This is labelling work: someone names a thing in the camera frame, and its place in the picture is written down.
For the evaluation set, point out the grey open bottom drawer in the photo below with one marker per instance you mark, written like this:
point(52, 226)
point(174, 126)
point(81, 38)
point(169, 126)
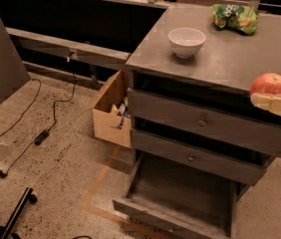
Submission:
point(181, 200)

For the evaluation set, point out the green chip bag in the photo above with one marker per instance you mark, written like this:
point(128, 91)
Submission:
point(237, 17)

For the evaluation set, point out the grey metal rail shelf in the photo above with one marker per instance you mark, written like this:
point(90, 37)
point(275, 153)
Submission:
point(69, 50)

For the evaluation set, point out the grey top drawer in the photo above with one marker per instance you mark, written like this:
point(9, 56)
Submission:
point(249, 133)

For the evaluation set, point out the white ceramic bowl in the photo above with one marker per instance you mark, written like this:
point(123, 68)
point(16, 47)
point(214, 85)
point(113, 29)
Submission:
point(186, 42)

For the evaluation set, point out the grey drawer cabinet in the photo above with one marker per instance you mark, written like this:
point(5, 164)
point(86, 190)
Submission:
point(217, 77)

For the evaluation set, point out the black chair base leg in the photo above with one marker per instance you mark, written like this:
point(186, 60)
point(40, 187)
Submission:
point(6, 230)

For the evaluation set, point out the cardboard box with items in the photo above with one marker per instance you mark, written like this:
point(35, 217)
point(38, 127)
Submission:
point(109, 123)

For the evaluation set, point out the grey middle drawer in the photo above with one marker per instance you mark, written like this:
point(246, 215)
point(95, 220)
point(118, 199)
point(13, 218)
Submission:
point(206, 160)

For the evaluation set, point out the red apple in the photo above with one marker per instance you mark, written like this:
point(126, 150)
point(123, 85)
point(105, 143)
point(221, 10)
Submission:
point(268, 83)

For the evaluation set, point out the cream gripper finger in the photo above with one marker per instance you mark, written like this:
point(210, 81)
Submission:
point(266, 102)

